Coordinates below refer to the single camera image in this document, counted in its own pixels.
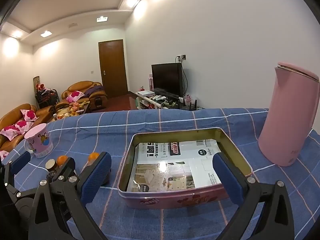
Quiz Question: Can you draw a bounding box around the white television stand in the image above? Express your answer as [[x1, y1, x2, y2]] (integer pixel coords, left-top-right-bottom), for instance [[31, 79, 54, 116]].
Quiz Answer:
[[135, 91, 180, 110]]

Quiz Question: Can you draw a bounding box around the brown wooden door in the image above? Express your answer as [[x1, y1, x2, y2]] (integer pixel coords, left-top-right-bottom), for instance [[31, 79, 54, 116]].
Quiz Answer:
[[98, 39, 129, 99]]

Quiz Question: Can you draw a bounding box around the blue plaid blanket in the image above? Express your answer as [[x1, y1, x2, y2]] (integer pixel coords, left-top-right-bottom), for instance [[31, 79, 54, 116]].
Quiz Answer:
[[0, 108, 320, 240]]

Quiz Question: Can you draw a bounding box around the pink electric kettle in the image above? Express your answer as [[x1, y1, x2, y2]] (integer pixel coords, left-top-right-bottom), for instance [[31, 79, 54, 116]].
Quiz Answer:
[[258, 61, 320, 167]]

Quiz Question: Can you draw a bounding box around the pink cartoon mug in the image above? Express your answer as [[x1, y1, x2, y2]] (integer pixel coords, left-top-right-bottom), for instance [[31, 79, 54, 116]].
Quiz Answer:
[[24, 123, 54, 159]]

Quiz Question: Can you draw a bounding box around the black router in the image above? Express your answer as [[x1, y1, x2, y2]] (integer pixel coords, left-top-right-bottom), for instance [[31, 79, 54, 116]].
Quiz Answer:
[[180, 99, 198, 110]]

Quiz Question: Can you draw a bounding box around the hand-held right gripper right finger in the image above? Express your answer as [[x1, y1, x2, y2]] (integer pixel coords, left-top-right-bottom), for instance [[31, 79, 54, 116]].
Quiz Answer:
[[212, 152, 295, 240]]

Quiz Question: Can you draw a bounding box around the black television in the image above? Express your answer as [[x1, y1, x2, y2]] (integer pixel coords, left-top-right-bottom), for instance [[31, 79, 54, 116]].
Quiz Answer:
[[151, 62, 184, 98]]

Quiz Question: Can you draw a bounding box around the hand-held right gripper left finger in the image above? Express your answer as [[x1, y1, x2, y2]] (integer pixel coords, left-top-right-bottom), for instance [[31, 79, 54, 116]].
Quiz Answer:
[[29, 152, 112, 240]]

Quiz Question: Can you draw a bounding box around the black rack with clothes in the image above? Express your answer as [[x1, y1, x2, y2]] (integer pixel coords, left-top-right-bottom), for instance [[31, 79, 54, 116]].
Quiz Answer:
[[35, 88, 58, 109]]

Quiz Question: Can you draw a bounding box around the pink metal tin box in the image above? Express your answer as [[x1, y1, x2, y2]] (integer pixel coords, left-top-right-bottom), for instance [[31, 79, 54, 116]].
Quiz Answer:
[[117, 127, 253, 209]]

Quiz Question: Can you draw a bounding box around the brown leather armchair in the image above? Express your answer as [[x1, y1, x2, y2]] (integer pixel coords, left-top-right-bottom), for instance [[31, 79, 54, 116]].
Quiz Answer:
[[61, 81, 108, 113]]

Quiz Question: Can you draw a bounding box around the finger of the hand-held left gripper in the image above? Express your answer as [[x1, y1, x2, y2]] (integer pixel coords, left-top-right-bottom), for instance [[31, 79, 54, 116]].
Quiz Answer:
[[46, 157, 76, 183], [0, 151, 38, 202]]

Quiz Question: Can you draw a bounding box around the brown leather sofa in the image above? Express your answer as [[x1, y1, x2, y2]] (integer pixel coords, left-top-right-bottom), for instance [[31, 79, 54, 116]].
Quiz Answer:
[[0, 103, 55, 153]]

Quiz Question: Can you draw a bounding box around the coffee table with snacks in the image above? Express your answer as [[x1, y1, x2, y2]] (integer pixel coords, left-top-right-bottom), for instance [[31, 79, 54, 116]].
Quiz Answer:
[[54, 101, 91, 120]]

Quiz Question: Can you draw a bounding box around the purple blanket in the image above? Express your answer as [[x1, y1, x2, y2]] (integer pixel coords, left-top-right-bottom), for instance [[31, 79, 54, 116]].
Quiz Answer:
[[85, 85, 104, 97]]

